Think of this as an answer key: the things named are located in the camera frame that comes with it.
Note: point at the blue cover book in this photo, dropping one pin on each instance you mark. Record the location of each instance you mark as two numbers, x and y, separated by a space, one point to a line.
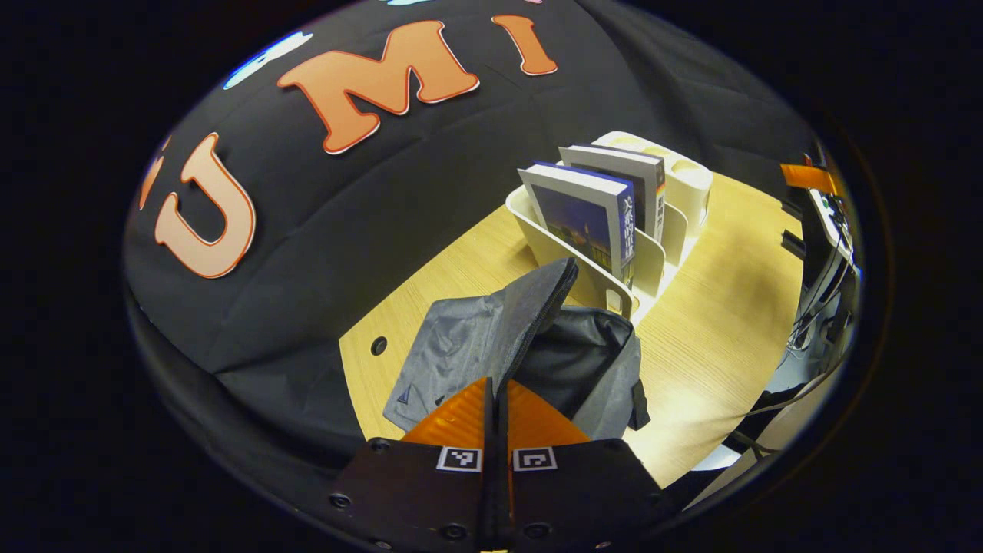
576 223

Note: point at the white control box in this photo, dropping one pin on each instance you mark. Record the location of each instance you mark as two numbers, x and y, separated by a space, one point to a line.
833 223

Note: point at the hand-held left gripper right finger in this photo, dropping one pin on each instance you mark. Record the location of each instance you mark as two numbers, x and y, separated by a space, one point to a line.
584 491

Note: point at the grey portrait cover book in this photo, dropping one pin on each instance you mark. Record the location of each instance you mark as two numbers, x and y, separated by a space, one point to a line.
614 165

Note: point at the white bookshelf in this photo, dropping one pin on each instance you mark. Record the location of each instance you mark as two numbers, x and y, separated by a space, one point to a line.
687 192

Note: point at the grey schoolbag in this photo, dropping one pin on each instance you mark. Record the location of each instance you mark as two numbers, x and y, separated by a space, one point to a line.
453 346

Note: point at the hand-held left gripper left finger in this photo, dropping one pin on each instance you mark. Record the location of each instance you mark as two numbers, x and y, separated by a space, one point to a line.
415 491

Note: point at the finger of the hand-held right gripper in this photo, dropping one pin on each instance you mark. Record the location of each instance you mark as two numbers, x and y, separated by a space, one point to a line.
810 178

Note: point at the black backdrop cloth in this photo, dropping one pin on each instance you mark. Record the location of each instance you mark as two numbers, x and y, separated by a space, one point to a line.
322 253

